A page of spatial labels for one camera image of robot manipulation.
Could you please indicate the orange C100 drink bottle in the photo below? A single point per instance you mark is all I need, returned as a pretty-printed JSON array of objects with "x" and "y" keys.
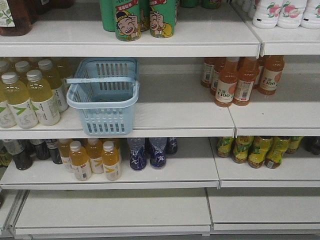
[
  {"x": 208, "y": 69},
  {"x": 272, "y": 73},
  {"x": 227, "y": 82},
  {"x": 246, "y": 78}
]

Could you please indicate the white AD milk bottle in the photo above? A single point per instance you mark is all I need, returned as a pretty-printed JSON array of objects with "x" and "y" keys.
[
  {"x": 291, "y": 13},
  {"x": 267, "y": 13},
  {"x": 311, "y": 15}
]

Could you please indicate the dark tea bottle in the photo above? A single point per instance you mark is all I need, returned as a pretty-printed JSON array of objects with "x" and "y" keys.
[
  {"x": 53, "y": 147},
  {"x": 41, "y": 149},
  {"x": 17, "y": 149}
]

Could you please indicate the green cartoon tea bottle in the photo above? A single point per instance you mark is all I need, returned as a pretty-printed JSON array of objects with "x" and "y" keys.
[
  {"x": 127, "y": 20},
  {"x": 162, "y": 18}
]

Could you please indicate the brown flower tea bottle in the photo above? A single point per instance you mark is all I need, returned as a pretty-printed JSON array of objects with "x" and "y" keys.
[{"x": 14, "y": 18}]

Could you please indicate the dark cola bottle red label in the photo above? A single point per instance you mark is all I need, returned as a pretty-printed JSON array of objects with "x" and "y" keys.
[{"x": 312, "y": 144}]

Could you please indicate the yellow lemon tea bottle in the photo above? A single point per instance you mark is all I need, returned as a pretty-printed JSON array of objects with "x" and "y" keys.
[
  {"x": 224, "y": 146},
  {"x": 274, "y": 156},
  {"x": 261, "y": 145},
  {"x": 241, "y": 148}
]

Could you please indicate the blue sports water bottle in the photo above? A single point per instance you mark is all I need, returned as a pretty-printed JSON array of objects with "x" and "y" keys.
[
  {"x": 158, "y": 158},
  {"x": 171, "y": 146},
  {"x": 137, "y": 158}
]

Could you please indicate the pale yellow juice bottle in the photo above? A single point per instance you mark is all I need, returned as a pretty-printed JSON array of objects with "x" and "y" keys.
[
  {"x": 22, "y": 67},
  {"x": 43, "y": 101},
  {"x": 50, "y": 73},
  {"x": 19, "y": 101}
]

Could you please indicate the orange juice bottle white label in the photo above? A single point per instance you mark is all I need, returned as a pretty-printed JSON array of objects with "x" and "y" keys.
[
  {"x": 94, "y": 150},
  {"x": 111, "y": 161},
  {"x": 79, "y": 161},
  {"x": 64, "y": 151}
]

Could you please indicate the light blue plastic basket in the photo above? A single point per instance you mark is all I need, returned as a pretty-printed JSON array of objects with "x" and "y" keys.
[{"x": 104, "y": 91}]

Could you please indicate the white metal store shelving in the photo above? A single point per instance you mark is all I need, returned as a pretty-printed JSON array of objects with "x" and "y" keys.
[{"x": 197, "y": 195}]

